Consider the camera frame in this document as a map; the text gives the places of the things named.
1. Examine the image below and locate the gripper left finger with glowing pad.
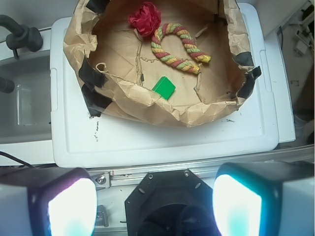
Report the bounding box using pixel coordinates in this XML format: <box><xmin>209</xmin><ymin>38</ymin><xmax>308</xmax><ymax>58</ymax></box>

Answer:
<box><xmin>0</xmin><ymin>167</ymin><xmax>97</xmax><ymax>236</ymax></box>

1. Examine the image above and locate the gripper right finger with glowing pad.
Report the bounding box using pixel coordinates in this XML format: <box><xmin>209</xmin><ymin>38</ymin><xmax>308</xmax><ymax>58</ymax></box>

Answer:
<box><xmin>212</xmin><ymin>161</ymin><xmax>315</xmax><ymax>236</ymax></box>

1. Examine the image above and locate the green block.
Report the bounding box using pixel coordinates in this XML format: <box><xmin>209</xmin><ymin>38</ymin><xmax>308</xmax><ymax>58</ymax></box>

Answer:
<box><xmin>152</xmin><ymin>76</ymin><xmax>176</xmax><ymax>100</ymax></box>

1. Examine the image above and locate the white plastic bin lid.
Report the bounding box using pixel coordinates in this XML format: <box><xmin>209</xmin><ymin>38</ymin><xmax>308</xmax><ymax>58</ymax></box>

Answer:
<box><xmin>50</xmin><ymin>3</ymin><xmax>279</xmax><ymax>168</ymax></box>

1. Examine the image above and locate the clear plastic storage bin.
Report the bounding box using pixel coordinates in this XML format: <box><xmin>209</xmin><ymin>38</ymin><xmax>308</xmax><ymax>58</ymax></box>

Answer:
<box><xmin>0</xmin><ymin>51</ymin><xmax>52</xmax><ymax>144</ymax></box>

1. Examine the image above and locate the brown paper bin liner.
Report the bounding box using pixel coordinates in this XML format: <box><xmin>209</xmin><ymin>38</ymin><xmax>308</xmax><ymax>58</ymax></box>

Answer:
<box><xmin>63</xmin><ymin>0</ymin><xmax>261</xmax><ymax>127</ymax></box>

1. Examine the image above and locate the red crumpled paper flower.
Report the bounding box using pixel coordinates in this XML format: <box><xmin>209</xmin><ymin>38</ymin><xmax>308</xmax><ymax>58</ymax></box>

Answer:
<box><xmin>128</xmin><ymin>2</ymin><xmax>161</xmax><ymax>37</ymax></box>

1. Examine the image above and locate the black cable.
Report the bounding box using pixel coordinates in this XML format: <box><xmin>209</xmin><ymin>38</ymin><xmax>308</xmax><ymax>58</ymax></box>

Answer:
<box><xmin>0</xmin><ymin>151</ymin><xmax>35</xmax><ymax>169</ymax></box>

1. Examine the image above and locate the aluminium extrusion rail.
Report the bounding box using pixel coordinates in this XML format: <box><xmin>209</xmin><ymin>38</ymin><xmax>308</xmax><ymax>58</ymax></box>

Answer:
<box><xmin>88</xmin><ymin>144</ymin><xmax>315</xmax><ymax>189</ymax></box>

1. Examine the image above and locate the black octagonal mount plate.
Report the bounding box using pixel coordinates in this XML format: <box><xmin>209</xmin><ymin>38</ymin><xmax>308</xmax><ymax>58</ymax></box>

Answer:
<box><xmin>125</xmin><ymin>169</ymin><xmax>220</xmax><ymax>236</ymax></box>

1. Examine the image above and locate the multicolour twisted rope toy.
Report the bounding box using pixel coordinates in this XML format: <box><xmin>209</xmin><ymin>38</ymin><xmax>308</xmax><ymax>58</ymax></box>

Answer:
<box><xmin>151</xmin><ymin>23</ymin><xmax>211</xmax><ymax>75</ymax></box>

